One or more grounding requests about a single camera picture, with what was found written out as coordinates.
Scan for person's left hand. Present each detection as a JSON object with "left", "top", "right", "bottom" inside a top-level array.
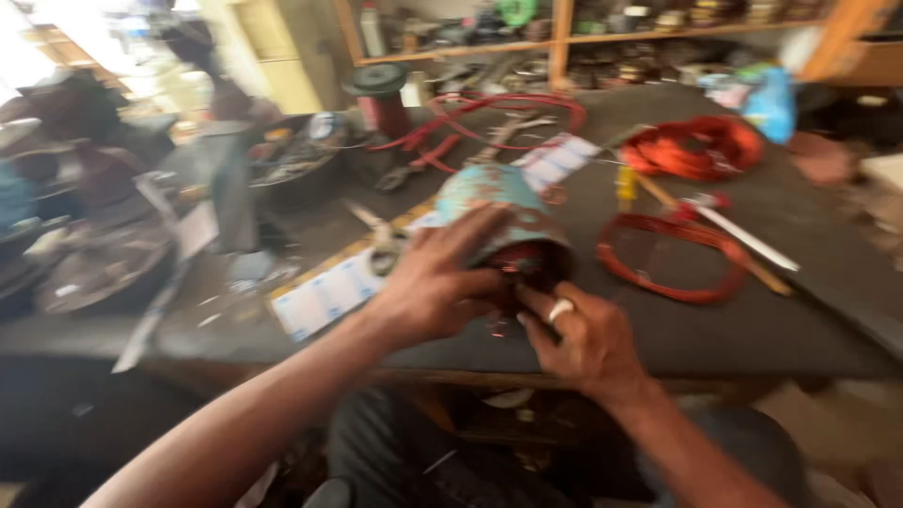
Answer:
[{"left": 368, "top": 202, "right": 515, "bottom": 348}]

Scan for person's right hand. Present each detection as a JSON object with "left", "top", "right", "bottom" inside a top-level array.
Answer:
[{"left": 515, "top": 281, "right": 653, "bottom": 410}]

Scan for rusty teal motor stator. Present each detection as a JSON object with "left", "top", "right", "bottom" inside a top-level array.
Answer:
[{"left": 432, "top": 164, "right": 574, "bottom": 311}]

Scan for scissors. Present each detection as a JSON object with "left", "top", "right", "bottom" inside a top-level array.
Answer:
[{"left": 344, "top": 199, "right": 410, "bottom": 278}]

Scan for metal wrench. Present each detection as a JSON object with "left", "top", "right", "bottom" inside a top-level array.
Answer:
[{"left": 469, "top": 113, "right": 558, "bottom": 165}]

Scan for white blue paper sheet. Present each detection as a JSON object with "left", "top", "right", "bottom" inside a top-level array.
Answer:
[{"left": 513, "top": 133, "right": 602, "bottom": 193}]

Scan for white blue paper strip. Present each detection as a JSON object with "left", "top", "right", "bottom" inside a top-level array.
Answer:
[{"left": 271, "top": 212, "right": 442, "bottom": 344}]

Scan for wooden stick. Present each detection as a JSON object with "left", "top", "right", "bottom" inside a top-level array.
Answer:
[{"left": 635, "top": 173, "right": 794, "bottom": 297}]

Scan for dark bowl with parts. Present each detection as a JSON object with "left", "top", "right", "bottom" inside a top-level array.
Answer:
[{"left": 247, "top": 111, "right": 354, "bottom": 206}]

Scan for white flat blade tool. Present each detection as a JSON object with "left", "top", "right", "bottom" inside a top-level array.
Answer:
[{"left": 681, "top": 198, "right": 801, "bottom": 273}]

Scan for wooden shelf with clutter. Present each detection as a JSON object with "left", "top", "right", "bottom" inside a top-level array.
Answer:
[{"left": 333, "top": 0, "right": 903, "bottom": 91}]

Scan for blue plastic bag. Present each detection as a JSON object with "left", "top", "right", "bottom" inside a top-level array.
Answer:
[{"left": 741, "top": 65, "right": 798, "bottom": 145}]

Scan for heap of metal parts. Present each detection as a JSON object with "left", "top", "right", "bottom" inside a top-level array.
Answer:
[{"left": 0, "top": 71, "right": 184, "bottom": 318}]

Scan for red handled pliers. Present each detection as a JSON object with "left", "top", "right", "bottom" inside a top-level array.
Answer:
[{"left": 374, "top": 134, "right": 463, "bottom": 193}]

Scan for red cable loop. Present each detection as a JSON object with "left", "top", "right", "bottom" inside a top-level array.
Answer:
[{"left": 368, "top": 90, "right": 588, "bottom": 174}]

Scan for copper wire coil loop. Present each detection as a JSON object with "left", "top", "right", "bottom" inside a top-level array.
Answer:
[{"left": 596, "top": 213, "right": 750, "bottom": 306}]

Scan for yellow handled tool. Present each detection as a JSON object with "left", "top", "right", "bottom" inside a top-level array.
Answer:
[{"left": 616, "top": 166, "right": 639, "bottom": 213}]

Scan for copper wire spool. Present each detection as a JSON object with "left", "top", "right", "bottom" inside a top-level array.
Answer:
[{"left": 343, "top": 63, "right": 413, "bottom": 142}]

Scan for orange copper wire bundle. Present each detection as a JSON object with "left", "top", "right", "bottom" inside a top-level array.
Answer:
[{"left": 619, "top": 115, "right": 766, "bottom": 182}]

